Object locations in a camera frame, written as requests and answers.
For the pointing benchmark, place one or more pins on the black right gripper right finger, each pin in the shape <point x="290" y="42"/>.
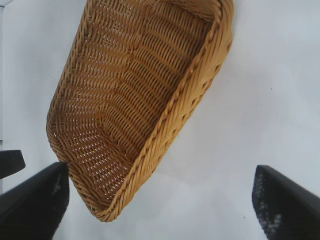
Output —
<point x="292" y="212"/>

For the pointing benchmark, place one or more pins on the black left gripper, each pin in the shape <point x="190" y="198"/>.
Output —
<point x="11" y="162"/>

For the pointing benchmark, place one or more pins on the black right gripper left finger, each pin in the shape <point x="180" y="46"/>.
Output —
<point x="30" y="207"/>

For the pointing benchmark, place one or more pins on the woven wicker basket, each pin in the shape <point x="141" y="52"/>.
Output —
<point x="125" y="87"/>

